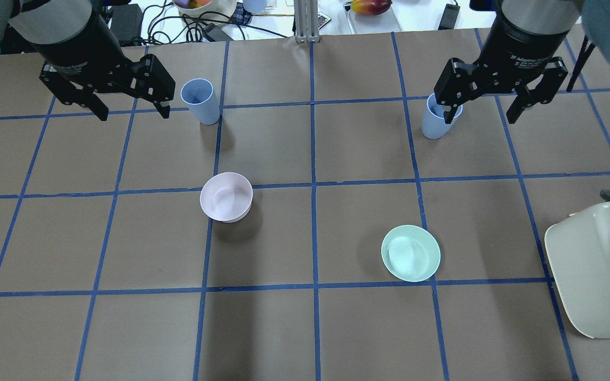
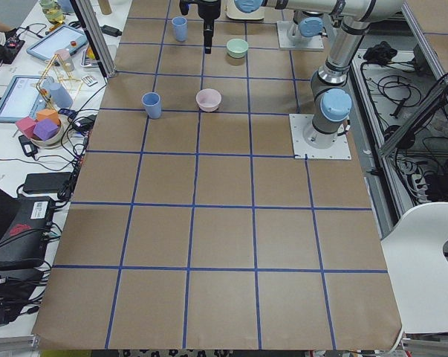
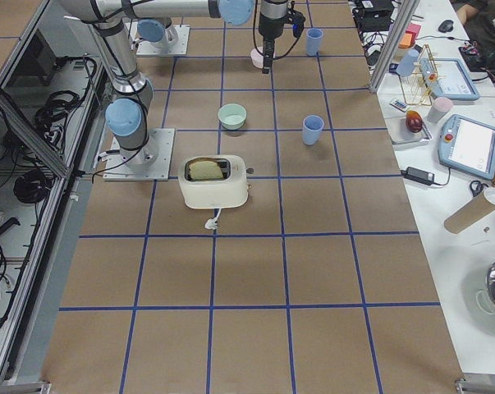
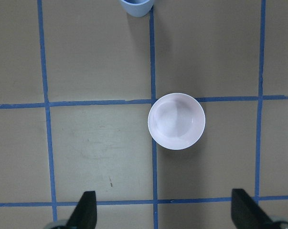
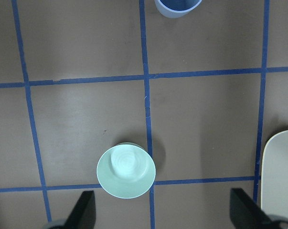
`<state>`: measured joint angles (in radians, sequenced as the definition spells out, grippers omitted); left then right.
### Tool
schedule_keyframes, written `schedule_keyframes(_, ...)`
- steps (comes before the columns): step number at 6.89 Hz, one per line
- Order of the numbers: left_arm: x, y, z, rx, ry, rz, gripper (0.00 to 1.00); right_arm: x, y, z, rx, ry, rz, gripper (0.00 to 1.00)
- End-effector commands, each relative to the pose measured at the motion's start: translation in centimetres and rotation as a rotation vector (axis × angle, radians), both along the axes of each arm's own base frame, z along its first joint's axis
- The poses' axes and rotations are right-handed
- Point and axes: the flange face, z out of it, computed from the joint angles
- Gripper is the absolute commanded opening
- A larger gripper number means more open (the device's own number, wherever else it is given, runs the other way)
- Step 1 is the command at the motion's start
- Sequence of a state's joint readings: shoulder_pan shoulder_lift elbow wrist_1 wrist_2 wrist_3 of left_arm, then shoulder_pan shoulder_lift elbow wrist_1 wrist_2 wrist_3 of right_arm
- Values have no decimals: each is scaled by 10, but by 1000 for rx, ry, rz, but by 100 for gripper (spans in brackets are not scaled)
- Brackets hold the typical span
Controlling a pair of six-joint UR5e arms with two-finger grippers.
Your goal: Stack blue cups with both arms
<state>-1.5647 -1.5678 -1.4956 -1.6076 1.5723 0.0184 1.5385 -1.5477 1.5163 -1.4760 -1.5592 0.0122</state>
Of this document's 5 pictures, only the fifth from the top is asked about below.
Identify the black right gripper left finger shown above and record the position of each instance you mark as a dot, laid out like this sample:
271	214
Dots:
83	215

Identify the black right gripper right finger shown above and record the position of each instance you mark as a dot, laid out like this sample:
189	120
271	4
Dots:
244	212

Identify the white tray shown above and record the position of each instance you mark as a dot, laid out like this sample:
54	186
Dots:
274	177

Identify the green bowl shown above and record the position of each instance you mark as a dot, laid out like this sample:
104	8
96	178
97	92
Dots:
126	171

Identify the blue cup on table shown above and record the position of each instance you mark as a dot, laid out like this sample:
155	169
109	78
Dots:
176	8

